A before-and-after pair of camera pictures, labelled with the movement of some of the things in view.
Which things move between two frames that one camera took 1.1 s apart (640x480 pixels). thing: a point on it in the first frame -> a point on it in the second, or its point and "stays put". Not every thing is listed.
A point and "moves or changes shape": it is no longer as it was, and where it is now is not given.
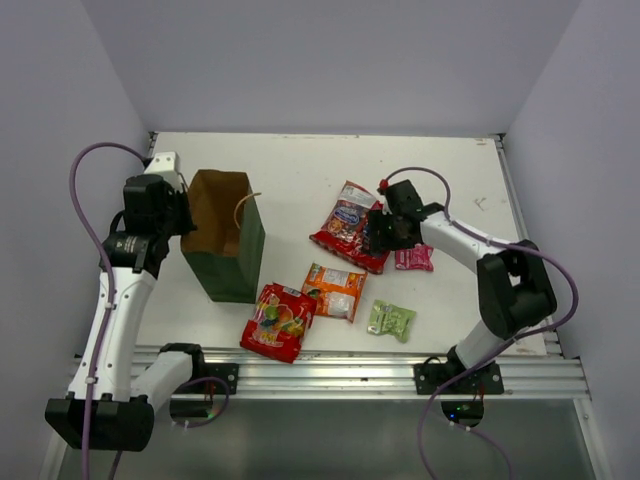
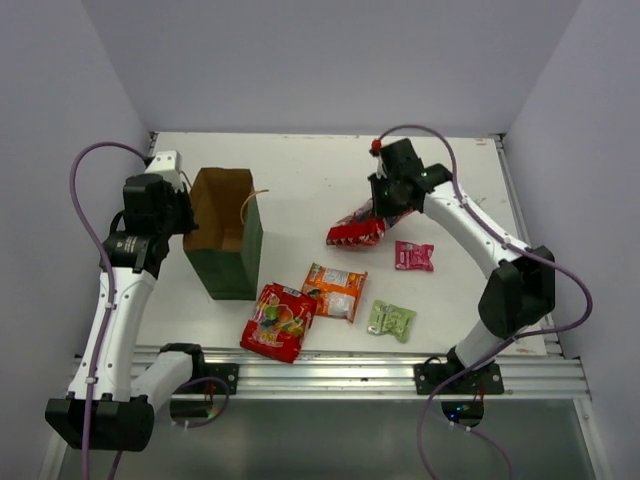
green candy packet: x=388 y=319 stays put
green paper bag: x=227 y=248 stays put
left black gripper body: x=176 y=219 stays put
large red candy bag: x=343 y=233 moves or changes shape
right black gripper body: x=390 y=234 -> x=387 y=198
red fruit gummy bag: x=281 y=317 stays put
